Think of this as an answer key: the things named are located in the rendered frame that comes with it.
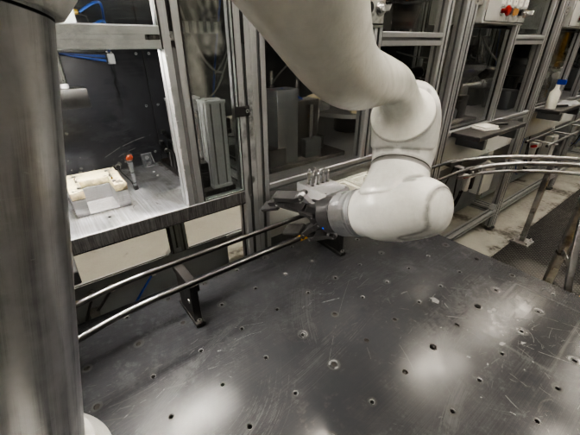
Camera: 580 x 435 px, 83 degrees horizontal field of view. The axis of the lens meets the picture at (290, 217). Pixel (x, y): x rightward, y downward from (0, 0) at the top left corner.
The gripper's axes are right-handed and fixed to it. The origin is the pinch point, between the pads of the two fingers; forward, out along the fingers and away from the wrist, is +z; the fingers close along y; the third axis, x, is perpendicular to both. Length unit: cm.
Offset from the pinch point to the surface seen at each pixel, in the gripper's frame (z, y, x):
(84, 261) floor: 194, 2, 32
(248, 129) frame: 13.3, 17.9, -17.8
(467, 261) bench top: -17, -55, -31
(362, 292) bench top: -4.1, -32.6, -1.1
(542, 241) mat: 12, -192, -154
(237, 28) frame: 2.7, 38.1, -27.1
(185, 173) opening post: 17.3, 21.0, 3.0
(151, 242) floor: 189, -21, -4
